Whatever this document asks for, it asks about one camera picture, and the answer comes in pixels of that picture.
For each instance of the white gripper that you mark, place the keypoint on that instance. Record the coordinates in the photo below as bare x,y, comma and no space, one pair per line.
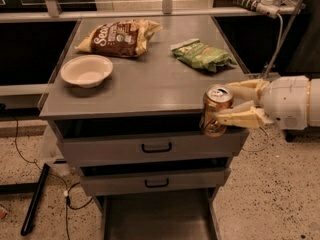
287,100

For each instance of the orange soda can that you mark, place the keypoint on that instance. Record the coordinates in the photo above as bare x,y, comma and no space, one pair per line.
216,98

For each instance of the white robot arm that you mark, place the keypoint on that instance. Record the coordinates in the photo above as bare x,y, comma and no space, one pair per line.
313,108

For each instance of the grey middle drawer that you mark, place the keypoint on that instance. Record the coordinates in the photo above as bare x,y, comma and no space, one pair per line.
154,177

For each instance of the grey drawer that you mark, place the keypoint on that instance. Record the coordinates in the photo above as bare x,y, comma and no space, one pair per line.
154,177
172,215
145,139

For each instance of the grey drawer cabinet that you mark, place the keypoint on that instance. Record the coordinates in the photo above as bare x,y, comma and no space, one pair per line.
155,84

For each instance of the grey bottom drawer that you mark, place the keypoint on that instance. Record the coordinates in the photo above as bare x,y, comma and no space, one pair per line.
172,215

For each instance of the grey top drawer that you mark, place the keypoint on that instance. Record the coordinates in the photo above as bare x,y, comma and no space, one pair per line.
145,139

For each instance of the green snack bag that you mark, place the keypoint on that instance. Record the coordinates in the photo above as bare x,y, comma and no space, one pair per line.
198,55

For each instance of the dark cabinet at right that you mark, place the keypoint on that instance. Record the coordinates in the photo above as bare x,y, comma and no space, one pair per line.
306,57

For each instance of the white power strip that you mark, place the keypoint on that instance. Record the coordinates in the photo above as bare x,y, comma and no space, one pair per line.
265,7

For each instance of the brown chip bag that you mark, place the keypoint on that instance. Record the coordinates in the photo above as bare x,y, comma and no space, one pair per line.
126,38

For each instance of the white paper bowl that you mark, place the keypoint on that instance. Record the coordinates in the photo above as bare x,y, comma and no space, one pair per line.
87,71

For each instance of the black floor bar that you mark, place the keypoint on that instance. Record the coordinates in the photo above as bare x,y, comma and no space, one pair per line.
37,193

